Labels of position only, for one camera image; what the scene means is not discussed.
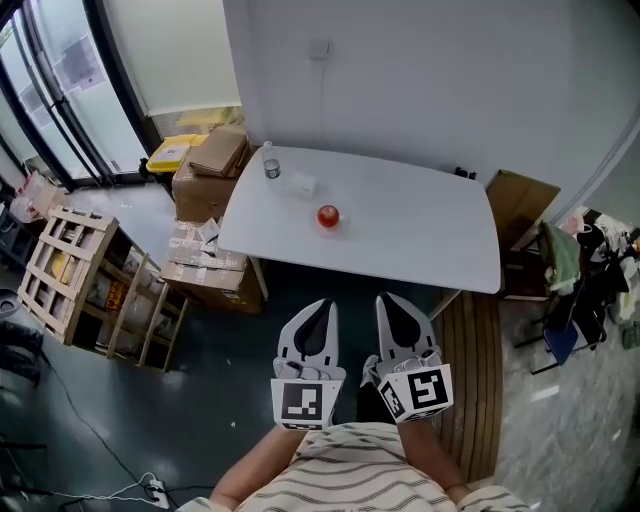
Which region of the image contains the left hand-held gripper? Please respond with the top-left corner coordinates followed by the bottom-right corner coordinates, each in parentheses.
top-left (270, 298), bottom-right (348, 432)

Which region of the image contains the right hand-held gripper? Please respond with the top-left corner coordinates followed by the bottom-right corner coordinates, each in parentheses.
top-left (375, 292), bottom-right (455, 424)

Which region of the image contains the red apple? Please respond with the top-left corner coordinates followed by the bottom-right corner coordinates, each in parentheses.
top-left (316, 204), bottom-right (342, 230)

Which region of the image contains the person's right forearm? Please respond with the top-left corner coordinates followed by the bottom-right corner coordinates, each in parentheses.
top-left (397, 415), bottom-right (472, 494)

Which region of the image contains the person's left forearm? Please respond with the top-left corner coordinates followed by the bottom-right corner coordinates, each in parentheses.
top-left (208, 424), bottom-right (307, 507)

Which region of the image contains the white shoe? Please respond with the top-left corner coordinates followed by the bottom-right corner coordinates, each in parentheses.
top-left (359, 353), bottom-right (382, 389)

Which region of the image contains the wooden table leg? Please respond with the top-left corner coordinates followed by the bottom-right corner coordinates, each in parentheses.
top-left (248, 256), bottom-right (270, 302)
top-left (428, 288), bottom-right (463, 320)

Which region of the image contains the black trouser leg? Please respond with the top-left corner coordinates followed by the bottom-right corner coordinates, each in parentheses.
top-left (355, 382), bottom-right (402, 427)

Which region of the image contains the wooden slatted bench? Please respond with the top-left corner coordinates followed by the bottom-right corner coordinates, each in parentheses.
top-left (431, 289), bottom-right (504, 484)

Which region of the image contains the taped cardboard box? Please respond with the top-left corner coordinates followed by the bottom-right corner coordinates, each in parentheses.
top-left (160, 216), bottom-right (265, 315)

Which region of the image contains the striped shirt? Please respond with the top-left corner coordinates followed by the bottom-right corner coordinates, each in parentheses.
top-left (176, 422), bottom-right (532, 512)

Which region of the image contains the blue folding chair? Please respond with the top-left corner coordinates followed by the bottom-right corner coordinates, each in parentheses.
top-left (514, 219), bottom-right (609, 376)

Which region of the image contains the folded cardboard sheet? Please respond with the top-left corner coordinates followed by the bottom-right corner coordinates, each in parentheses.
top-left (485, 169), bottom-right (563, 253)

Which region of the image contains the green cloth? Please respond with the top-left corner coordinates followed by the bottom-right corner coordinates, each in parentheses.
top-left (537, 219), bottom-right (582, 297)

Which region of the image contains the large brown cardboard box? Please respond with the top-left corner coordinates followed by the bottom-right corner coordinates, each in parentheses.
top-left (171, 158), bottom-right (242, 224)

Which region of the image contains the clear water bottle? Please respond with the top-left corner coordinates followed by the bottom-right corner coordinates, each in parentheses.
top-left (261, 140), bottom-right (282, 181)

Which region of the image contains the flat cardboard box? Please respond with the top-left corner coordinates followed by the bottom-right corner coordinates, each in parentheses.
top-left (188, 126), bottom-right (252, 179)

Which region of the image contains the white power strip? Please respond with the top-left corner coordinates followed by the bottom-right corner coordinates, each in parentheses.
top-left (144, 477), bottom-right (172, 510)

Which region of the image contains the pile of bags and clothes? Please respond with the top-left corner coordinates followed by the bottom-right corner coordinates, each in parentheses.
top-left (567, 205), bottom-right (640, 351)

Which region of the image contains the yellow bin lid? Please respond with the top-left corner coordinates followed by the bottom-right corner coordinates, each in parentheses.
top-left (147, 133), bottom-right (199, 174)

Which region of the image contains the yellow plastic bag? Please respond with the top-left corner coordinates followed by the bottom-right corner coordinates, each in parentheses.
top-left (174, 105), bottom-right (246, 137)

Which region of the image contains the wooden crate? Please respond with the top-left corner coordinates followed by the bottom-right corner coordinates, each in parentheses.
top-left (16, 204), bottom-right (190, 373)

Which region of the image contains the pink plastic bag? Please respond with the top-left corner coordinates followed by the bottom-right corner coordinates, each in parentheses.
top-left (8, 169), bottom-right (67, 222)

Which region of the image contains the glass sliding door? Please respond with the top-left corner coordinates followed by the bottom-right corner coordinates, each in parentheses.
top-left (0, 0), bottom-right (156, 191)

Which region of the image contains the black cable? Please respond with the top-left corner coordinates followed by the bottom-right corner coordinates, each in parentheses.
top-left (43, 357), bottom-right (147, 482)

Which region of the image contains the white cable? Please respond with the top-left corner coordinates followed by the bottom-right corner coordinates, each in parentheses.
top-left (0, 471), bottom-right (154, 502)

